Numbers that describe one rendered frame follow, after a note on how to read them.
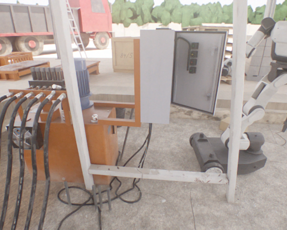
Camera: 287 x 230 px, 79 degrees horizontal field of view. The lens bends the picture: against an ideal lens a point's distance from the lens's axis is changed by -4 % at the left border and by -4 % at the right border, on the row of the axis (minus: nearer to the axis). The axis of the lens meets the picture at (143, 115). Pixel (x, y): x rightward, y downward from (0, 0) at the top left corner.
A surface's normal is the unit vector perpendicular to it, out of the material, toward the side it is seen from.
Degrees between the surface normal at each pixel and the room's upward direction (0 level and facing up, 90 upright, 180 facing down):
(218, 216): 0
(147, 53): 90
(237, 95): 93
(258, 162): 90
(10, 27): 90
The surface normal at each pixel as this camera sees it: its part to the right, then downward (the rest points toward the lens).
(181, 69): -0.66, 0.31
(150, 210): 0.00, -0.91
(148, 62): -0.14, 0.41
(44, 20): 0.75, 0.27
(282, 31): -0.83, 0.18
